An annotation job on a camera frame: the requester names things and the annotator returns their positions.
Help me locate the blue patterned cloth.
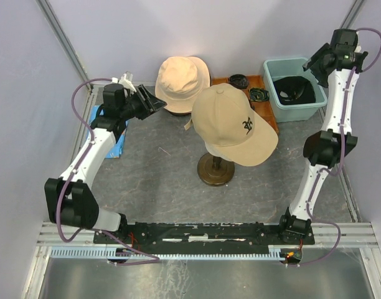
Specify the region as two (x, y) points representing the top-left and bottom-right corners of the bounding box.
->
(89, 105), (129, 159)

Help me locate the black smiley bucket hat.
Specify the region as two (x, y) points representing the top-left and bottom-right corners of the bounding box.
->
(168, 111), (191, 117)

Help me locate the tan baseball cap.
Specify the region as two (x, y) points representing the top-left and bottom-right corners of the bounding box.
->
(184, 83), (278, 167)

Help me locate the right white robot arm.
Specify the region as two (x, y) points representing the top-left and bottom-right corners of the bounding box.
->
(277, 29), (368, 244)

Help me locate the rolled black belt top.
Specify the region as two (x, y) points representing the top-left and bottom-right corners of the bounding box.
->
(228, 74), (249, 90)

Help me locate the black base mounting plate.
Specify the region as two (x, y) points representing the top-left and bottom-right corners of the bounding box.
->
(112, 222), (315, 254)

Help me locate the beige mannequin head stand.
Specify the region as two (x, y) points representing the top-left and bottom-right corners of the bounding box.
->
(197, 143), (235, 186)

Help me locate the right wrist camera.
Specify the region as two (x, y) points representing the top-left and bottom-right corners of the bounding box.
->
(330, 29), (359, 52)

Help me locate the wooden compartment tray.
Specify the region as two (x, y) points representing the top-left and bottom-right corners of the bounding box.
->
(210, 75), (279, 134)

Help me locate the beige bucket hat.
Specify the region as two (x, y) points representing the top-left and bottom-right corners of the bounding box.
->
(155, 56), (210, 113)

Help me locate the teal plastic bin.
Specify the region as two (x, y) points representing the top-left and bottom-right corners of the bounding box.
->
(263, 57), (327, 123)

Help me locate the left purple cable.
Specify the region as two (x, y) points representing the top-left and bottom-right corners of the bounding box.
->
(55, 77), (160, 266)

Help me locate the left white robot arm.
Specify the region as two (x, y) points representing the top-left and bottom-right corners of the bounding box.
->
(44, 83), (167, 243)

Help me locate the black baseball cap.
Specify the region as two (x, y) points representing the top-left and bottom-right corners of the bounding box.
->
(273, 76), (316, 106)

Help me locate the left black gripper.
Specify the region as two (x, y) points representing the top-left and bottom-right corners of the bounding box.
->
(120, 84), (167, 121)

